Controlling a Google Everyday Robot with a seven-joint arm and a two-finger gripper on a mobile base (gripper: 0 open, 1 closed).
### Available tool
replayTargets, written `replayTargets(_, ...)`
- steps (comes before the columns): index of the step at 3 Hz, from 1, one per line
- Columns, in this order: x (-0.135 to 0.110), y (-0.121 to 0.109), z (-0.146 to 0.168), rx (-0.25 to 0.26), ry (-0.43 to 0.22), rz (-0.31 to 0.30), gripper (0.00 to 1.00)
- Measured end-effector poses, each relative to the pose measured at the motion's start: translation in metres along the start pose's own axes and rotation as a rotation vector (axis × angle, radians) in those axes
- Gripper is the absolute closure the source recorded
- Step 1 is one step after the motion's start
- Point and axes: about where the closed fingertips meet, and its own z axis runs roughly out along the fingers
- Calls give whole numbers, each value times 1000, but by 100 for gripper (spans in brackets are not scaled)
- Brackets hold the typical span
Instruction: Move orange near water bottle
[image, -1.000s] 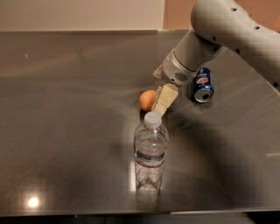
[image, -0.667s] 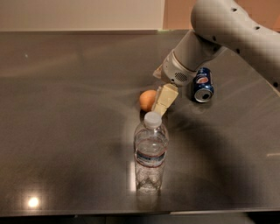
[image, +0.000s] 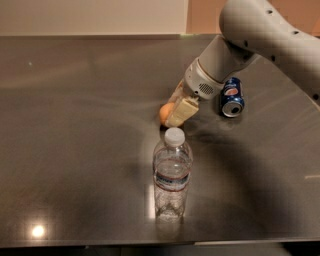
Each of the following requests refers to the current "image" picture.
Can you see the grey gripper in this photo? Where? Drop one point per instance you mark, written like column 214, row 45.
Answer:
column 199, row 83

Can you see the orange fruit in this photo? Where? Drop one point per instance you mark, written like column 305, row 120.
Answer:
column 164, row 112

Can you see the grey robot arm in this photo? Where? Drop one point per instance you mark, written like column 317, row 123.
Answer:
column 248, row 28

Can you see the clear plastic water bottle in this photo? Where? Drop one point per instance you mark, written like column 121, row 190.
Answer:
column 172, row 164

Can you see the blue pepsi soda can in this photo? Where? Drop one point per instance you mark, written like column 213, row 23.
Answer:
column 231, row 98

